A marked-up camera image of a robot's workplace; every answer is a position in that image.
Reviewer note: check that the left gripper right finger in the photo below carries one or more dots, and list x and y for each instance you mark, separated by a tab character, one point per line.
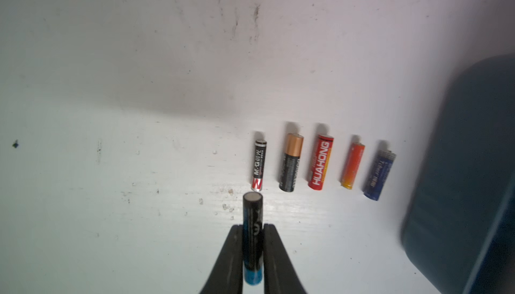
279	274

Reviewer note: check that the black red slim battery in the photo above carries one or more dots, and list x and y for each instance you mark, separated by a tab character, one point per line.
259	158

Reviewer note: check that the red orange battery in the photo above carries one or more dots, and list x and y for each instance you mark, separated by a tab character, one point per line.
352	164

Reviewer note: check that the dark blue battery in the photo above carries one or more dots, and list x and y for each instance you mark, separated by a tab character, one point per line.
379	173

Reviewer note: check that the teal plastic storage box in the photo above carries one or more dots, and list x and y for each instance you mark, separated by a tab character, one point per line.
459	232

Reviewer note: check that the black teal battery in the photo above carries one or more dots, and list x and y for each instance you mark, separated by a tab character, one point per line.
253	237

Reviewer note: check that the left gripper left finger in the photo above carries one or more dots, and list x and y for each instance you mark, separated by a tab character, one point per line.
227	273

